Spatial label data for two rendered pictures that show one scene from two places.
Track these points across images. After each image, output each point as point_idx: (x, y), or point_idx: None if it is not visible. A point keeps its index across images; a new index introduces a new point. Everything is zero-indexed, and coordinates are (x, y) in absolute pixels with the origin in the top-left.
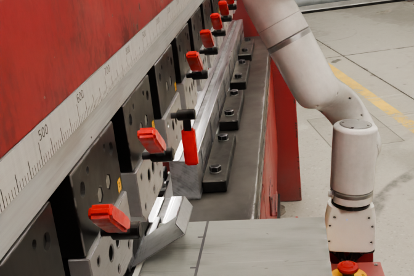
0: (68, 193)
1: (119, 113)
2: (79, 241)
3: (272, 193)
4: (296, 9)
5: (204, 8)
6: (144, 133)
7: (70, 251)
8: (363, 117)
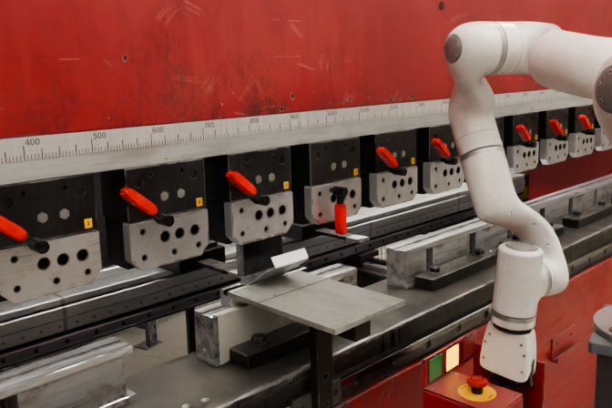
0: (123, 180)
1: (226, 159)
2: (126, 211)
3: (574, 342)
4: (487, 127)
5: None
6: (229, 174)
7: (123, 217)
8: (550, 248)
